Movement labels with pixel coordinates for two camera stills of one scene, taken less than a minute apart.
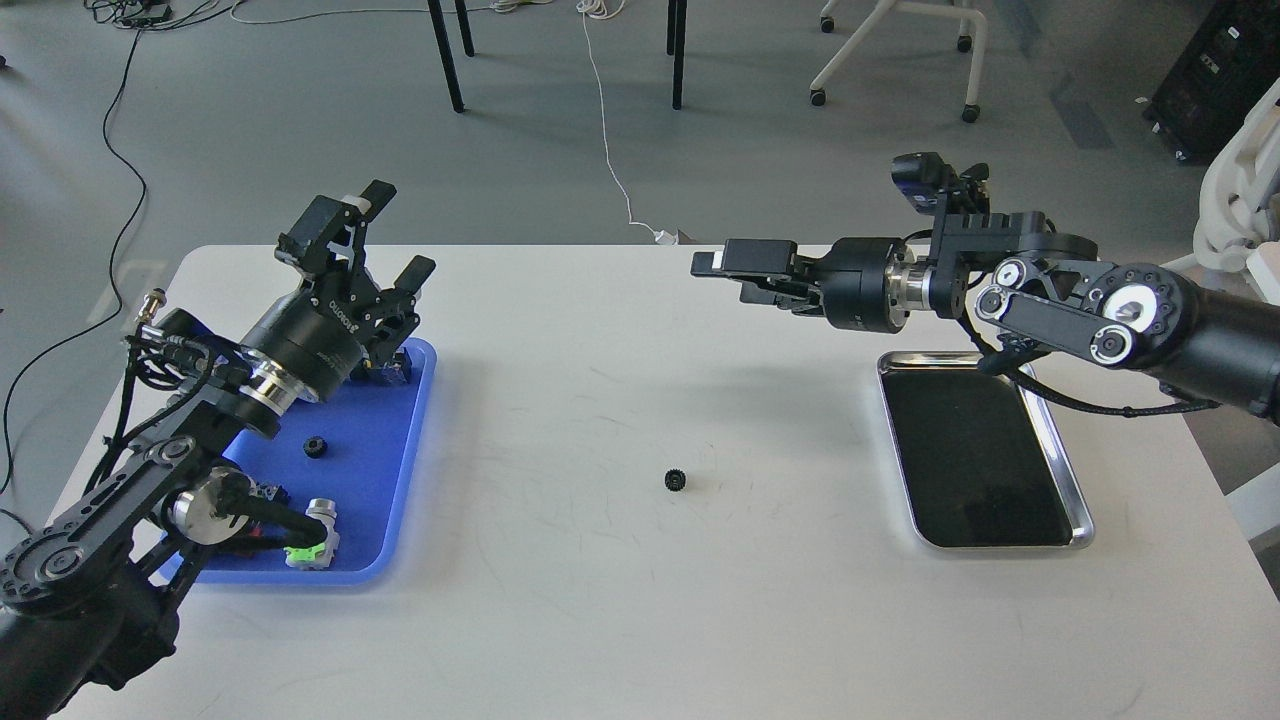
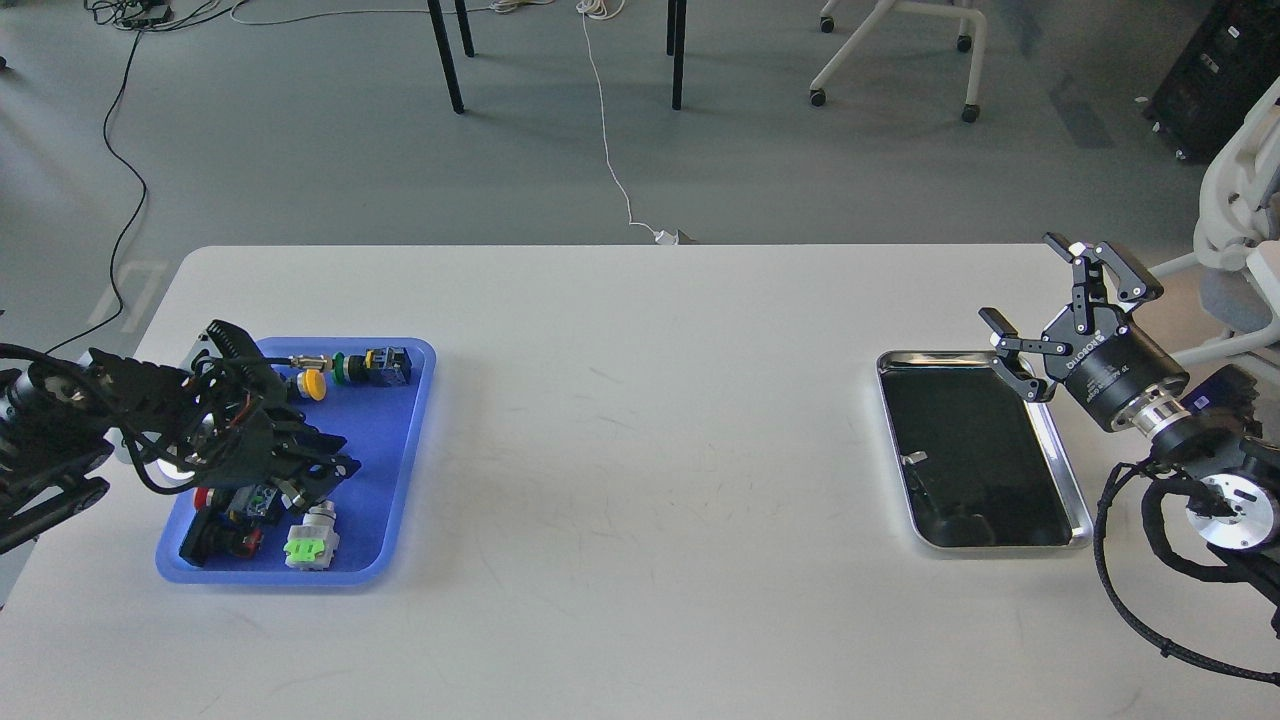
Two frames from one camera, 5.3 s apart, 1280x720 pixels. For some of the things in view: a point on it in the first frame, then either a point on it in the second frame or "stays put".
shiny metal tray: x=982 y=461 stays put
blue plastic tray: x=360 y=447 stays put
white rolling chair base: x=880 y=9 stays put
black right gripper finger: x=747 y=258 → x=1133 y=277
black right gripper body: x=867 y=284 → x=1106 y=356
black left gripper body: x=318 y=338 → x=255 y=447
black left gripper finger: x=397 y=310 → x=307 y=486
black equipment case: x=1229 y=65 stays put
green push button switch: x=396 y=371 stays put
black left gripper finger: x=337 y=225 → x=310 y=439
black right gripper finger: x=807 y=302 → x=1009 y=347
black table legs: x=676 y=24 stays put
